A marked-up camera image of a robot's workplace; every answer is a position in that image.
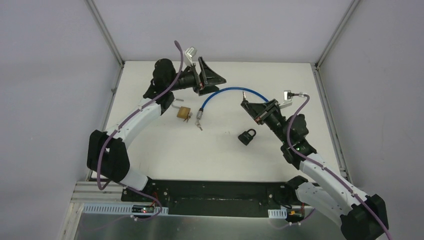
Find blue cable lock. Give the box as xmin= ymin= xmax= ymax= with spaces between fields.
xmin=196 ymin=86 xmax=269 ymax=121

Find small silver key bunch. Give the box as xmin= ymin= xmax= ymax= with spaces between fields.
xmin=183 ymin=112 xmax=193 ymax=123

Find small black padlock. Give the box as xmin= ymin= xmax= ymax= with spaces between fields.
xmin=237 ymin=128 xmax=257 ymax=146

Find brass padlock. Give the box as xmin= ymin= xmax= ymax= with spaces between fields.
xmin=171 ymin=98 xmax=192 ymax=120

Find cable lock silver keys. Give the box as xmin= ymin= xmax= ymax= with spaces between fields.
xmin=195 ymin=121 xmax=203 ymax=131

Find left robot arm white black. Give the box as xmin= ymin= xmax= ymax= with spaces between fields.
xmin=86 ymin=57 xmax=227 ymax=191

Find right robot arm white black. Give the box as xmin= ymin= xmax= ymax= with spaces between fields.
xmin=240 ymin=99 xmax=392 ymax=240

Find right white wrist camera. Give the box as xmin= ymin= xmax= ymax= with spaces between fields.
xmin=279 ymin=90 xmax=295 ymax=109

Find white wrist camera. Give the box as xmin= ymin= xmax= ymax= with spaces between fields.
xmin=279 ymin=90 xmax=295 ymax=109
xmin=183 ymin=46 xmax=197 ymax=67

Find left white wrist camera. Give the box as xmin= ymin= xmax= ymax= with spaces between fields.
xmin=183 ymin=46 xmax=197 ymax=67

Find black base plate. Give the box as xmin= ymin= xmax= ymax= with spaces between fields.
xmin=120 ymin=178 xmax=318 ymax=219

